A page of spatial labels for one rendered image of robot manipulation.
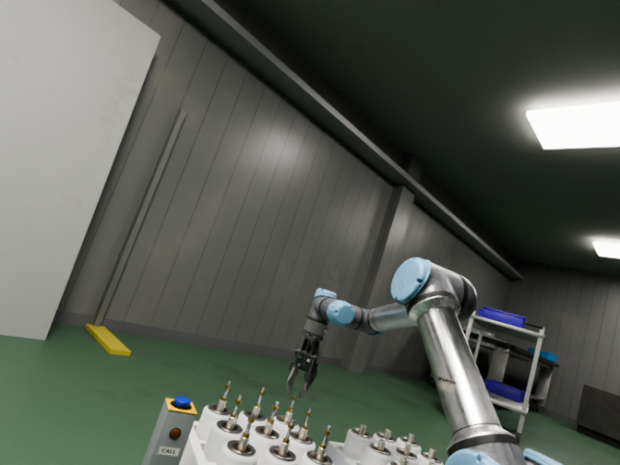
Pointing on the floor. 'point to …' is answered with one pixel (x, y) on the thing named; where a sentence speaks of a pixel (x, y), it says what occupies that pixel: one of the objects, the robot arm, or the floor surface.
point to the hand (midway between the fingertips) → (296, 391)
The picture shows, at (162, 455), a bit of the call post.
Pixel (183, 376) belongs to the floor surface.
